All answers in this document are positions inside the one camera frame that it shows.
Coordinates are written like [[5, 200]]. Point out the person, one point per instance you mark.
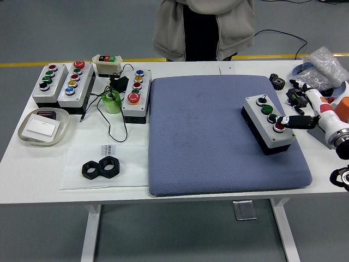
[[174, 32]]

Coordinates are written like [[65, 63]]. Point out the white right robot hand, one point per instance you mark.
[[323, 109]]

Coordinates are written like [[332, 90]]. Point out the clear bag of washers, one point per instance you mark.
[[313, 77]]

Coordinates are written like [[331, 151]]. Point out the orange cylinder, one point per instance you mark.
[[343, 109]]

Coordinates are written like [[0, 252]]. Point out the grey box with black knob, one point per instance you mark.
[[56, 84]]

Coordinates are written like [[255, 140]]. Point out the bubble wrap bag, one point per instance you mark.
[[327, 65]]

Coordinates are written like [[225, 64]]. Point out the grey block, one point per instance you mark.
[[315, 131]]

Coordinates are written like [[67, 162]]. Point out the green tape roll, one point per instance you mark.
[[111, 105]]

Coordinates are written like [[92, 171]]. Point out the small red clip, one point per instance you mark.
[[330, 99]]

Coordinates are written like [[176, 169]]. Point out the white table leg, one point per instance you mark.
[[91, 234], [286, 234]]

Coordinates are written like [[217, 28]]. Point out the small black hex nut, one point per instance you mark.
[[86, 170]]

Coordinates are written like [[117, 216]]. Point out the grey four-button control box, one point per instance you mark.
[[268, 128]]

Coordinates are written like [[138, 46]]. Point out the large black hex nut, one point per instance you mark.
[[114, 169]]

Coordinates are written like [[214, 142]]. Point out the metal floor plate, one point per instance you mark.
[[244, 210]]

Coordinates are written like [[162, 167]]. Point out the grey five-button emergency stop box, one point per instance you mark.
[[81, 84], [136, 107]]

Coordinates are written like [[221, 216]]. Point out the cream three-button switch box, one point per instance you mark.
[[107, 66]]

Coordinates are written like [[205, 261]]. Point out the white switch plate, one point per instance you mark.
[[41, 127]]

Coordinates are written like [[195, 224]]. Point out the black module with green terminal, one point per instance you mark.
[[297, 98]]

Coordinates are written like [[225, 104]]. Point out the black gear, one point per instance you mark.
[[277, 82]]

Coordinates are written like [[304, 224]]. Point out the white shallow tray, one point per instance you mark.
[[63, 122]]

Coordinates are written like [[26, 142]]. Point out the dark red small box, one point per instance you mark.
[[46, 114]]

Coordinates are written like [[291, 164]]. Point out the clear plastic bag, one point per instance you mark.
[[128, 169]]

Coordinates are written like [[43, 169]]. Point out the blue-grey woven mat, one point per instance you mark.
[[201, 136]]

